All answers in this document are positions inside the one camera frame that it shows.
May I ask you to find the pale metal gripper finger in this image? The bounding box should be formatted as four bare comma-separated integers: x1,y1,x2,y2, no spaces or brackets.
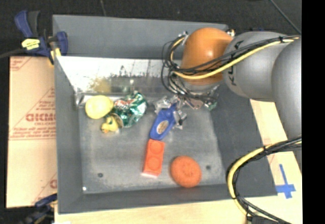
173,110,188,130
153,96,178,113

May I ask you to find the blue plastic bottle with label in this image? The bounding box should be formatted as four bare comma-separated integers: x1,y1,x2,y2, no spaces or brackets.
149,104,178,140

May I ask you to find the green crumpled packet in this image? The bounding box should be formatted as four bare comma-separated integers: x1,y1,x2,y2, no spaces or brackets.
112,91,148,129

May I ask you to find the orange toy building brick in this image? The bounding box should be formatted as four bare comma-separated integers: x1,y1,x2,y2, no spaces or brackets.
141,138,166,178

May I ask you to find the orange round scrubber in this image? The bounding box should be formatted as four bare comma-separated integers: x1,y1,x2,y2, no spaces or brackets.
170,155,203,188

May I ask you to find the yellow toy duck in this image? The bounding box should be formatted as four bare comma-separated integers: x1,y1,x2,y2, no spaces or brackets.
101,115,120,134

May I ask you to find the yellow ball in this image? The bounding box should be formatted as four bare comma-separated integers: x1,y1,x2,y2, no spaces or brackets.
84,94,114,120

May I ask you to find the grey metal bin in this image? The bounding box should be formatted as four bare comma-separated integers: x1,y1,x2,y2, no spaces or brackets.
52,14,278,214

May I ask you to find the brown cardboard board, red print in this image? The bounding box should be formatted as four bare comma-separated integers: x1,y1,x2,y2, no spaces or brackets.
5,55,58,209

